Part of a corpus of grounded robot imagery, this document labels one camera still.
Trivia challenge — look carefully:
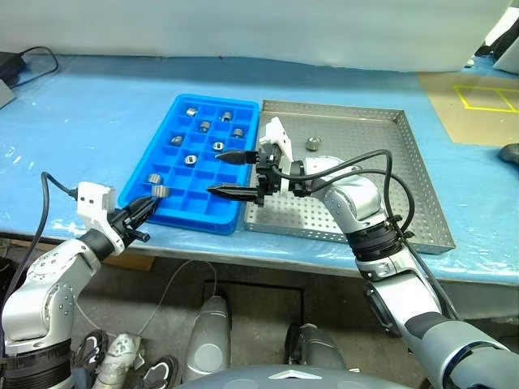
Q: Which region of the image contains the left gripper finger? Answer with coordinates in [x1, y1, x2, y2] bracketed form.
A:
[127, 194, 156, 216]
[131, 198, 159, 227]

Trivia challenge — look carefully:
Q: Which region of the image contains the blue compartment tray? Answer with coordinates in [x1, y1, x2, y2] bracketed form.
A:
[117, 93, 261, 237]

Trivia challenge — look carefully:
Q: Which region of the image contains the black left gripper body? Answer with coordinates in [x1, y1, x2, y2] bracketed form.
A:
[107, 205, 150, 247]

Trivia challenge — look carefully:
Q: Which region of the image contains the blue table cover sheet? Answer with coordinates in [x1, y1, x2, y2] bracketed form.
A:
[0, 52, 519, 284]

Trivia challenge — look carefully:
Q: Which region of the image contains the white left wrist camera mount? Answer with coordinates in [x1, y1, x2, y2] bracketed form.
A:
[76, 182, 126, 256]

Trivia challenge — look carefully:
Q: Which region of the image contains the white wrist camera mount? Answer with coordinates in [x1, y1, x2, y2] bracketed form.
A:
[259, 116, 294, 196]
[76, 182, 126, 256]

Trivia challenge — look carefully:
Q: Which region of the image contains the grey right robot leg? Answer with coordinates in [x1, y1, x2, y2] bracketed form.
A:
[285, 323, 348, 370]

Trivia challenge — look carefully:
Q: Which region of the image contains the small white leaning board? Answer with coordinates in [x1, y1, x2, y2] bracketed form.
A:
[492, 7, 519, 75]

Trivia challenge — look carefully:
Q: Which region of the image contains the black power adapter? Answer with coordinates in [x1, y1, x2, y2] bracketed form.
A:
[0, 51, 25, 82]

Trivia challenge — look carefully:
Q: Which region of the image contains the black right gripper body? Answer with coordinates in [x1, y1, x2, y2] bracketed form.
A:
[254, 144, 285, 207]

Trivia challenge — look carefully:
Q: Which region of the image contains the perforated metal tray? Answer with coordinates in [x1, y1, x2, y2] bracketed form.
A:
[242, 99, 456, 255]

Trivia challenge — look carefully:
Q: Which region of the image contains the black looped power cable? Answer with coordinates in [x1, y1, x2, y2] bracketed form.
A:
[7, 46, 60, 88]

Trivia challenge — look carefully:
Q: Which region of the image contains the black bulky object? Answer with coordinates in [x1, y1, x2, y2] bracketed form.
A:
[474, 24, 519, 58]

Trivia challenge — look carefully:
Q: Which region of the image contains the black and white shoe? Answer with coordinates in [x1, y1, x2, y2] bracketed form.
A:
[72, 330, 109, 368]
[133, 355, 179, 389]

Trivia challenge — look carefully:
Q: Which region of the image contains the grey robot torso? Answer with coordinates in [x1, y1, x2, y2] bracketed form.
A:
[174, 364, 410, 389]

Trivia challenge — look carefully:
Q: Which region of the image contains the white patterned bundle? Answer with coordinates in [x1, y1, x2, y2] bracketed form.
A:
[97, 331, 145, 389]

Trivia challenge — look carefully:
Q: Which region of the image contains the large white backdrop board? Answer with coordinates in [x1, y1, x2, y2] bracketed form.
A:
[0, 0, 508, 74]

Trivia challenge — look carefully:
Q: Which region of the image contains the brown cardboard mat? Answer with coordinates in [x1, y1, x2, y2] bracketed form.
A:
[417, 71, 519, 145]

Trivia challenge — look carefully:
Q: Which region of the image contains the black floor mat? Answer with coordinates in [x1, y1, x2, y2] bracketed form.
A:
[202, 279, 305, 325]

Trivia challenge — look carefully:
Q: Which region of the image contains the thin grey cable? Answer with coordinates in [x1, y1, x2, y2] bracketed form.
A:
[75, 259, 220, 337]

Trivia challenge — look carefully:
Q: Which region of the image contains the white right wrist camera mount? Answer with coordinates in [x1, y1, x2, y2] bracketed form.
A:
[259, 116, 294, 196]

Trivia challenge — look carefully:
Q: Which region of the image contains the grey robot leg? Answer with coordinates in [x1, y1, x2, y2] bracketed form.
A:
[285, 323, 348, 370]
[184, 295, 232, 382]

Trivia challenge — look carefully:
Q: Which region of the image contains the grey handheld controller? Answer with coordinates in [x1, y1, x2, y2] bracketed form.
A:
[499, 142, 519, 163]

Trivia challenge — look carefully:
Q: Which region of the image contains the brown cardboard piece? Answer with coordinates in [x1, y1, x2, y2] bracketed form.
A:
[101, 254, 156, 271]

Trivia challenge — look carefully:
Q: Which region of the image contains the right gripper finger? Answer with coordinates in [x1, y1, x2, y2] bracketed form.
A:
[206, 184, 259, 201]
[214, 150, 260, 165]

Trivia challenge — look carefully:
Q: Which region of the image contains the grey left robot leg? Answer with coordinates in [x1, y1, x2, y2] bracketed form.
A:
[184, 295, 232, 382]

